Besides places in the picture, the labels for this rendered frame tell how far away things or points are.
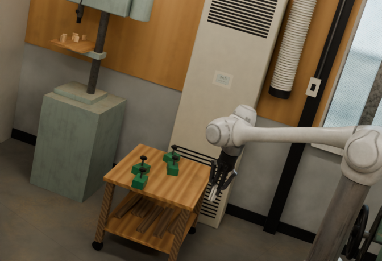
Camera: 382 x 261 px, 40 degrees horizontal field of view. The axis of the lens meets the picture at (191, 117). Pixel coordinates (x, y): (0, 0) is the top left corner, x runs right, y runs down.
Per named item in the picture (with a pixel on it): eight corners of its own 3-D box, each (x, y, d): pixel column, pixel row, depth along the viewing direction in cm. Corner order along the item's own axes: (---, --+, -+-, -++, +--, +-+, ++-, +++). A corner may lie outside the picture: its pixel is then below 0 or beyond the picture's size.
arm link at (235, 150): (231, 133, 224) (226, 146, 226) (220, 136, 216) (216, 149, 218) (249, 143, 220) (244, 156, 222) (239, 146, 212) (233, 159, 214)
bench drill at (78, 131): (55, 159, 435) (88, -33, 385) (123, 184, 423) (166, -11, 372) (22, 180, 391) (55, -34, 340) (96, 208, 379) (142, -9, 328)
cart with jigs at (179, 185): (125, 207, 391) (142, 128, 370) (196, 232, 382) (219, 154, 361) (87, 251, 330) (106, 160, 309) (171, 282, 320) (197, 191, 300)
